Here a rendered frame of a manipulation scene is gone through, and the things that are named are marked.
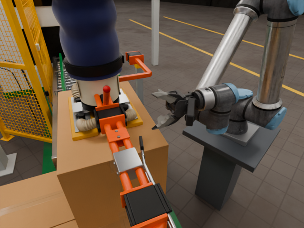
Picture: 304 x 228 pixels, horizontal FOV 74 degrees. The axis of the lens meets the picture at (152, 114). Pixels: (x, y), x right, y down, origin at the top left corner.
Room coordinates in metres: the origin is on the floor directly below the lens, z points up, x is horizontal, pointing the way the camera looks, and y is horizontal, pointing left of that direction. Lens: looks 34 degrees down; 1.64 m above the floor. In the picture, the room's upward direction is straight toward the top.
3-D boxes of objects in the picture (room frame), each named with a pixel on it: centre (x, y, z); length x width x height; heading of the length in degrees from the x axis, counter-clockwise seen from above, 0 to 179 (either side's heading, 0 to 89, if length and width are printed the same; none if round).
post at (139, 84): (1.83, 0.13, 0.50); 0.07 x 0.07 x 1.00; 22
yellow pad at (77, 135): (0.76, 0.32, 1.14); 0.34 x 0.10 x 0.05; 22
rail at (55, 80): (2.06, 1.12, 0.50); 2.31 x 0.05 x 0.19; 22
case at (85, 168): (0.77, 0.23, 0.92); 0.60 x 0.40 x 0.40; 21
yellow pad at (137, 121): (0.83, 0.15, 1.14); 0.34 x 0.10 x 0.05; 22
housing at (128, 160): (0.36, 0.06, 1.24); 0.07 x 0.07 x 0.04; 22
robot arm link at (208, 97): (0.68, -0.20, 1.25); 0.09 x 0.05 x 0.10; 22
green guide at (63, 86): (2.42, 1.19, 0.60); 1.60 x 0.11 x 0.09; 22
